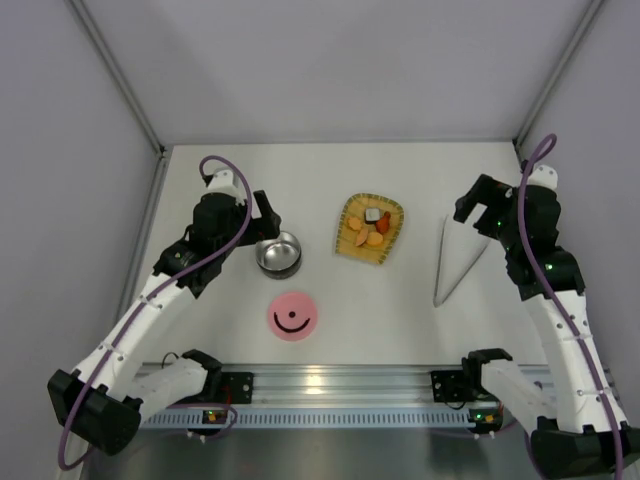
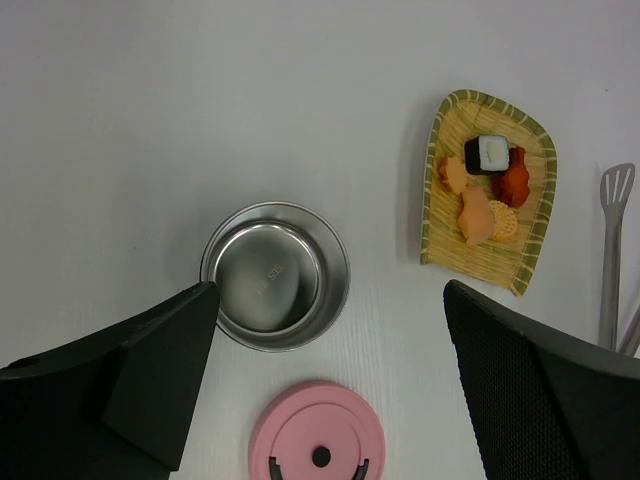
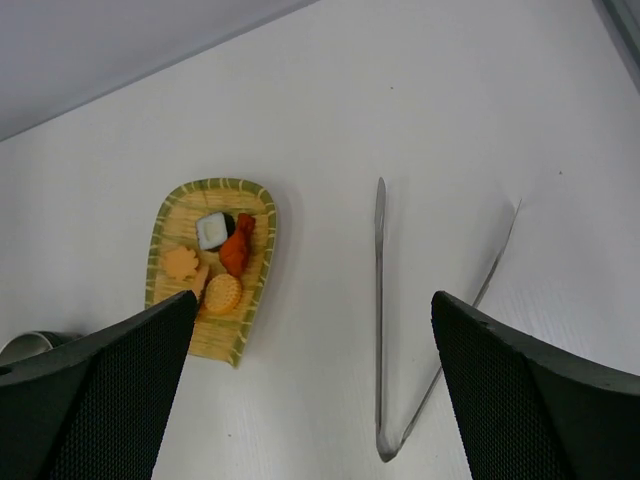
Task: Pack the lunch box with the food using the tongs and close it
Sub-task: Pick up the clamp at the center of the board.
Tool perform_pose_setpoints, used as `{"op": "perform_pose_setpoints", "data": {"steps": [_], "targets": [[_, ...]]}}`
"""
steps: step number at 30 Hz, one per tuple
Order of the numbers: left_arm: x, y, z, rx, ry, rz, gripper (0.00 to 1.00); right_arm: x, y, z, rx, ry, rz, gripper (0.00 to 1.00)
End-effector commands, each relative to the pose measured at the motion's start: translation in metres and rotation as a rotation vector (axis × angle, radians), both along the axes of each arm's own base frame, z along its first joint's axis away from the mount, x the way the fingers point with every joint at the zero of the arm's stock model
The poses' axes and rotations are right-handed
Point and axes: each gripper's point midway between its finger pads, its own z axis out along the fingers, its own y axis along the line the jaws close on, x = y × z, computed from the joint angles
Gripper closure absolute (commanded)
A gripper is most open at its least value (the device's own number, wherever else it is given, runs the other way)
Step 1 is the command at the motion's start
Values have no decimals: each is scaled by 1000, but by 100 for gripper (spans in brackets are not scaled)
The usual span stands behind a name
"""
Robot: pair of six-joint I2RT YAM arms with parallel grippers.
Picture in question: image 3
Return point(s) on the salmon-coloured fish food toy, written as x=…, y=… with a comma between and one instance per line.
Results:
x=199, y=282

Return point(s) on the bamboo woven serving tray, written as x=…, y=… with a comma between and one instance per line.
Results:
x=220, y=337

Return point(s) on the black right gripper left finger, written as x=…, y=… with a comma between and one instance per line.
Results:
x=97, y=407

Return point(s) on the round yellow waffle toy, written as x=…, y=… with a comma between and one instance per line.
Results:
x=222, y=294

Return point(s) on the red fried chicken toy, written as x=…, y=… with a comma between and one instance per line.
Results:
x=235, y=253

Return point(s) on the orange flower-shaped food toy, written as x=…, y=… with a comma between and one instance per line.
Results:
x=180, y=263

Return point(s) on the sushi roll toy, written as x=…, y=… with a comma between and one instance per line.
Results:
x=213, y=230

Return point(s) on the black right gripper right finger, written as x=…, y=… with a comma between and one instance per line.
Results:
x=526, y=409

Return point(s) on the round steel lunch bowl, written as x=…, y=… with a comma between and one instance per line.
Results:
x=33, y=343

